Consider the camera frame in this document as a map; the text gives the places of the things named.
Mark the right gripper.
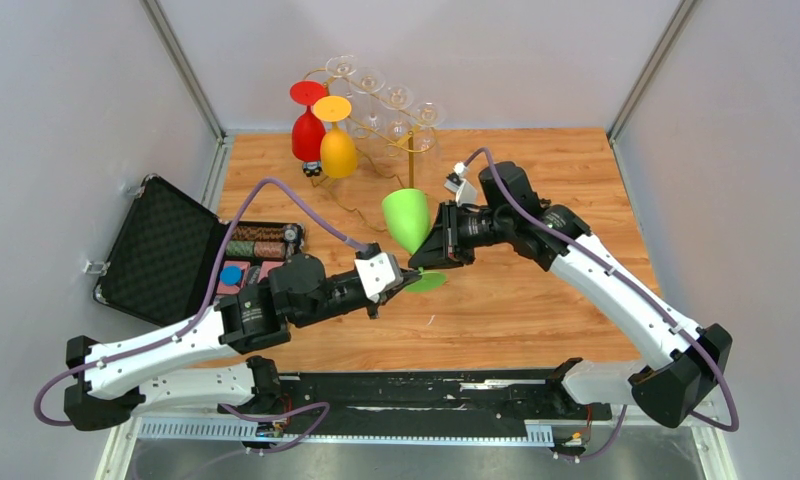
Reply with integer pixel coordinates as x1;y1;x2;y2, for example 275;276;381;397
409;200;512;270

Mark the green wine glass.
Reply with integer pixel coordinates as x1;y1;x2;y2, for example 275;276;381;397
381;188;447;293

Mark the clear wine glass front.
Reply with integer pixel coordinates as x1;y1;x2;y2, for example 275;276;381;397
412;101;447;163

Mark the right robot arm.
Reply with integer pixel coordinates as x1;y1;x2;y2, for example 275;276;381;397
409;162;740;431

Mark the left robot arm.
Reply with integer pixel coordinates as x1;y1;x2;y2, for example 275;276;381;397
64;252;422;431

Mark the orange wine glass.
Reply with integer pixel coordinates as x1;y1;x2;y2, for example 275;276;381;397
313;95;358;179

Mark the red wine glass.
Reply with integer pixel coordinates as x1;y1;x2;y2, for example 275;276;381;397
289;80;327;163

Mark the clear wine glass rearmost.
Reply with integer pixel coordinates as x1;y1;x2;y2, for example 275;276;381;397
325;54;359;79

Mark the clear dealer button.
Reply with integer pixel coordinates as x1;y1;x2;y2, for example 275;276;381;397
244;266;261;286

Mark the blue round chip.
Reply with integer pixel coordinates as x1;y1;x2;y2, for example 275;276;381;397
219;265;243;287

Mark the black poker chip case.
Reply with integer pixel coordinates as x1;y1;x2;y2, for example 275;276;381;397
93;174;305;326

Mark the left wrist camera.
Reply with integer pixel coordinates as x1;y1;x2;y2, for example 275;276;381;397
354;245;403;303

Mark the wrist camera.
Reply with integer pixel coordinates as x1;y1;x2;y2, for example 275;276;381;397
444;162;478;206
354;245;403;303

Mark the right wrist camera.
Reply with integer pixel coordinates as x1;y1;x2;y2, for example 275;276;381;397
444;162;478;206

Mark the gold wire glass rack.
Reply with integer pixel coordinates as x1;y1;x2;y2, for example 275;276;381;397
300;66;421;233

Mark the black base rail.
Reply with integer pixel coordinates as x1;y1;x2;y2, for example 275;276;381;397
131;359;613;446

